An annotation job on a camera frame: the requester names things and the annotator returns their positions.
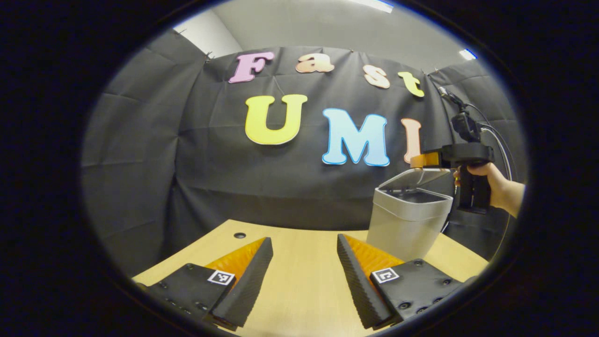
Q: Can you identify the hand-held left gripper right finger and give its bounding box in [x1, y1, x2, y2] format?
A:
[337, 233, 466, 330]

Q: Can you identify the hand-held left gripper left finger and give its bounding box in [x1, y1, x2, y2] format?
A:
[145, 236, 274, 330]

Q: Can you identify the grey desktop garbage bin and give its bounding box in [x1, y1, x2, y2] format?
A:
[366, 168, 453, 262]

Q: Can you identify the wooden desktop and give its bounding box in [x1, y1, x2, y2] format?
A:
[132, 219, 489, 337]

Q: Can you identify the black backdrop cloth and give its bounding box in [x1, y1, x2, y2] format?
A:
[82, 29, 527, 277]

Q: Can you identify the long ceiling light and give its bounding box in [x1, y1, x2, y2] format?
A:
[355, 0, 394, 14]

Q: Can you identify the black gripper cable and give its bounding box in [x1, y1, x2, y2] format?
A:
[438, 87, 519, 181]

